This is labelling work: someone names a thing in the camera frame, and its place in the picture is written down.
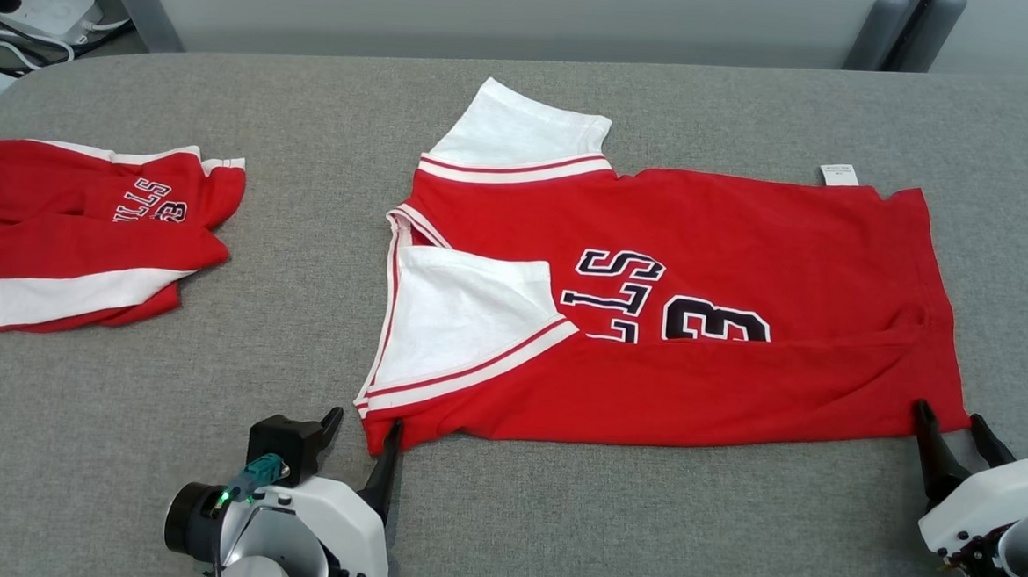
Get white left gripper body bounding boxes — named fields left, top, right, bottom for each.
left=162, top=468, right=395, bottom=577

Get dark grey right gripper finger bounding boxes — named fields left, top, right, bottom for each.
left=909, top=399, right=976, bottom=512
left=967, top=414, right=1021, bottom=472

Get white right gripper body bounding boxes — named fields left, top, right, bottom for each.
left=916, top=453, right=1028, bottom=563

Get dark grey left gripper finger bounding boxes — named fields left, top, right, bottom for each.
left=309, top=406, right=345, bottom=478
left=355, top=417, right=404, bottom=531

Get red jersey shirt white sleeves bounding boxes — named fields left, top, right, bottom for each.
left=351, top=71, right=989, bottom=487

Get red shorts white side stripe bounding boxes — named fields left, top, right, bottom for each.
left=0, top=135, right=249, bottom=351

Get teal camera cable connector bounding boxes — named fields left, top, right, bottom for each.
left=206, top=451, right=293, bottom=577

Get white partition screen grey frame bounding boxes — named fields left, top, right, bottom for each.
left=894, top=0, right=1028, bottom=81
left=91, top=0, right=910, bottom=91

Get thick black cable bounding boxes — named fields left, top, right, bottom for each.
left=0, top=13, right=137, bottom=85

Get white cable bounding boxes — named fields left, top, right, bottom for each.
left=0, top=26, right=78, bottom=77

